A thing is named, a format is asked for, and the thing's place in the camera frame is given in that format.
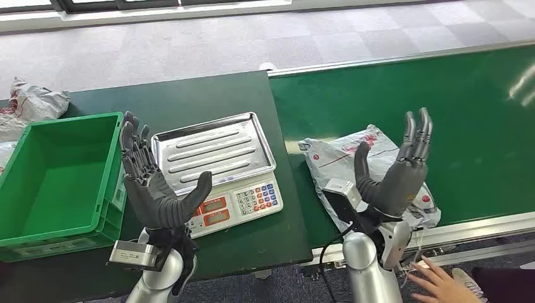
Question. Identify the white electronic scale body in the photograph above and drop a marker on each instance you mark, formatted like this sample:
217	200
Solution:
246	209

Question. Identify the person's leg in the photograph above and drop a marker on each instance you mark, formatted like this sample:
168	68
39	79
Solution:
508	286

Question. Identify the crumpled grey mailer package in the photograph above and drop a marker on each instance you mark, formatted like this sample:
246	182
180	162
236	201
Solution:
37	102
6	157

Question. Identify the black window frame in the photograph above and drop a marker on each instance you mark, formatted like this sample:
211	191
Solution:
125	4

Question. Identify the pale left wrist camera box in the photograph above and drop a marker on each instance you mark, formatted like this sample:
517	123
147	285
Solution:
133	254

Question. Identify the grey plastic mailer package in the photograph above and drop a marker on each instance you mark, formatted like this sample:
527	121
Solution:
334	163

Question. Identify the person's beige shoe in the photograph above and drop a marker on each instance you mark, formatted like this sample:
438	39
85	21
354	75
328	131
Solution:
470	282

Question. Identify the green plastic crate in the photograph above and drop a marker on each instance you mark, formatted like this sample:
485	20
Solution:
62	180

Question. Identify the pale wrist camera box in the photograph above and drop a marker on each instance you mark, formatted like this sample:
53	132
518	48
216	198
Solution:
133	254
340	192

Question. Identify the white round cap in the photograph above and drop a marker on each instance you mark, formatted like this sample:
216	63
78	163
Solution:
266	66

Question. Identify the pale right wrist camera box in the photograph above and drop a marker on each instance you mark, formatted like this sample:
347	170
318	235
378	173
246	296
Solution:
340	192

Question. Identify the green conveyor belt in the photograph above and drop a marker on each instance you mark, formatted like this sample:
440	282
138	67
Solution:
468	142

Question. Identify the person's hand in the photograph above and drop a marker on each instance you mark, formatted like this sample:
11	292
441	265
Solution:
443	286

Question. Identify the aluminium conveyor rail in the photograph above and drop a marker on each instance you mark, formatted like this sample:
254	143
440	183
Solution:
397	58
472	230

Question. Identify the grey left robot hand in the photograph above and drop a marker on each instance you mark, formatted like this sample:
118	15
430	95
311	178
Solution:
154	200

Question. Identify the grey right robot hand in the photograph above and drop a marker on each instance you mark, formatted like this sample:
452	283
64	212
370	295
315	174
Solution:
399	184

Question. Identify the white table foot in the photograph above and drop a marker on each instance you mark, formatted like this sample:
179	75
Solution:
262	274

